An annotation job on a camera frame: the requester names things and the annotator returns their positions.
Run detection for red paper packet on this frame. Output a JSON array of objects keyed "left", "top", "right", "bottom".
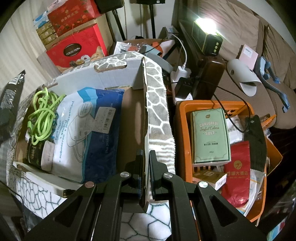
[{"left": 222, "top": 141, "right": 250, "bottom": 208}]

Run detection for grey white patterned blanket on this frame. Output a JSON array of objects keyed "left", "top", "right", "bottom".
[{"left": 6, "top": 52, "right": 175, "bottom": 240}]

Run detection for red Collection gift bag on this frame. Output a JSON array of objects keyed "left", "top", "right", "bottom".
[{"left": 46, "top": 24, "right": 108, "bottom": 73}]

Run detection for black stand pole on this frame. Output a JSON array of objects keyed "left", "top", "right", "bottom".
[
  {"left": 128, "top": 0, "right": 166, "bottom": 39},
  {"left": 94, "top": 0, "right": 127, "bottom": 41}
]

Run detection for left black stand pole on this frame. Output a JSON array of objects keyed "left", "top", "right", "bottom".
[{"left": 94, "top": 0, "right": 127, "bottom": 41}]

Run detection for pink small box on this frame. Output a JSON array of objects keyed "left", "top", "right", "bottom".
[{"left": 238, "top": 44, "right": 258, "bottom": 70}]

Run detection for orange plastic basket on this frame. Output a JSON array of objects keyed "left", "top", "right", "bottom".
[{"left": 176, "top": 100, "right": 283, "bottom": 222}]

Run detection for lime green cord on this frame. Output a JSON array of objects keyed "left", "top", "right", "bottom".
[{"left": 27, "top": 87, "right": 67, "bottom": 146}]

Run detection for small white beige box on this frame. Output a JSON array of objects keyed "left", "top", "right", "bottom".
[{"left": 193, "top": 170, "right": 227, "bottom": 191}]

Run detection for cardboard box with white outside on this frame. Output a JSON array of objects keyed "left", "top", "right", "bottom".
[{"left": 13, "top": 55, "right": 149, "bottom": 198}]

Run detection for black power adapter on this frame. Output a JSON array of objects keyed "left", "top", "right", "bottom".
[{"left": 175, "top": 77, "right": 193, "bottom": 99}]

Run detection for green Colorful Soft box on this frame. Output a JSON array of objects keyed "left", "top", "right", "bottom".
[{"left": 190, "top": 108, "right": 231, "bottom": 167}]

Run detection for white power strip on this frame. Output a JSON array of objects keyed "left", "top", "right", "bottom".
[{"left": 170, "top": 66, "right": 193, "bottom": 105}]

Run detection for blue grey massager tool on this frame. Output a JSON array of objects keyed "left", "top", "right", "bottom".
[{"left": 254, "top": 56, "right": 292, "bottom": 114}]

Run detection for grey slipper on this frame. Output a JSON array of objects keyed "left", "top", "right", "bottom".
[{"left": 227, "top": 59, "right": 261, "bottom": 97}]

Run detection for red floral gift box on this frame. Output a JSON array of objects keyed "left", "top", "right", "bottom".
[{"left": 47, "top": 0, "right": 100, "bottom": 37}]

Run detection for black flat sleeve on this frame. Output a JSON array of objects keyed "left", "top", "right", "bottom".
[{"left": 244, "top": 115, "right": 267, "bottom": 172}]

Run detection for dark brown bedside cabinet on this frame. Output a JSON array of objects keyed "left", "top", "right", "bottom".
[{"left": 179, "top": 20, "right": 226, "bottom": 100}]

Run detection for white blue mask bag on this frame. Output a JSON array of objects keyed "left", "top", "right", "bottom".
[{"left": 51, "top": 87, "right": 125, "bottom": 183}]

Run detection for gold boxes stack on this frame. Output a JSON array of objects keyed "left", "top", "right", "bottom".
[{"left": 36, "top": 22, "right": 57, "bottom": 46}]

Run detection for black foil pouch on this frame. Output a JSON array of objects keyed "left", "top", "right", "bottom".
[{"left": 0, "top": 70, "right": 26, "bottom": 144}]

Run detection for right black stand pole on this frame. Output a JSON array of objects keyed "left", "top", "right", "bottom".
[{"left": 128, "top": 0, "right": 166, "bottom": 39}]

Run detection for bright lamp radio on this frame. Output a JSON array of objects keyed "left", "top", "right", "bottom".
[{"left": 192, "top": 17, "right": 223, "bottom": 56}]

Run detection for clear bag with clutter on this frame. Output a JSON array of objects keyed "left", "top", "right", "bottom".
[{"left": 113, "top": 39, "right": 178, "bottom": 59}]

